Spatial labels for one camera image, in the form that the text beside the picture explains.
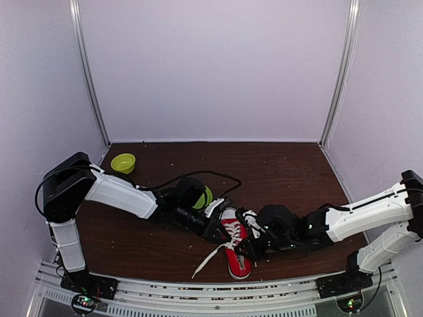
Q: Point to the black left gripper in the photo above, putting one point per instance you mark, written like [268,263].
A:
[213,230]

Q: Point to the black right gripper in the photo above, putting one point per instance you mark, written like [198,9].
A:
[253,238]

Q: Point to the white shoelace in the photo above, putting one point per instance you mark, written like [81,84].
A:
[207,259]

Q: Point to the red canvas sneaker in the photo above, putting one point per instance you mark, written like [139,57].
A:
[238,265]

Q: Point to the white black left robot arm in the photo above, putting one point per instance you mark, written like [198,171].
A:
[183,200]

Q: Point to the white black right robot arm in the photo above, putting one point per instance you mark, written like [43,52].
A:
[399,207]

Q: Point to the green plate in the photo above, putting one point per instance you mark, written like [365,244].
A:
[205,199]

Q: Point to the right round circuit board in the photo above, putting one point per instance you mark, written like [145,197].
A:
[350,304]

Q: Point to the round circuit board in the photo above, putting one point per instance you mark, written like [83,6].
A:
[350,304]
[83,305]

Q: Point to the green bowl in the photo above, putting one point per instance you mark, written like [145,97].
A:
[123,163]

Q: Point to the left round circuit board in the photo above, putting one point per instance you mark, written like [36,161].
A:
[83,305]

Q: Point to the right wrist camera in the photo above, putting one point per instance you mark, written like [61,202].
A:
[248,219]

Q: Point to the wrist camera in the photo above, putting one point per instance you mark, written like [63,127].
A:
[217,206]
[248,219]

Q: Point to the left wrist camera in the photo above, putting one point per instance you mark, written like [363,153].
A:
[217,206]

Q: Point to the front aluminium rail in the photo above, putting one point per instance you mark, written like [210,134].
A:
[286,297]

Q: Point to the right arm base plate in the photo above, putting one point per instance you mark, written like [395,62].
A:
[343,283]

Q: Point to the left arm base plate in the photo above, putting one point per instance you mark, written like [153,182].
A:
[95,286]

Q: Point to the right aluminium frame post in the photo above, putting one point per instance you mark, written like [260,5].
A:
[345,63]

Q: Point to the aluminium frame post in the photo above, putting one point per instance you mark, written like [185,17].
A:
[75,13]
[345,63]

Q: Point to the left aluminium frame post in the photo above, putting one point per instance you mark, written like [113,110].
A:
[75,13]

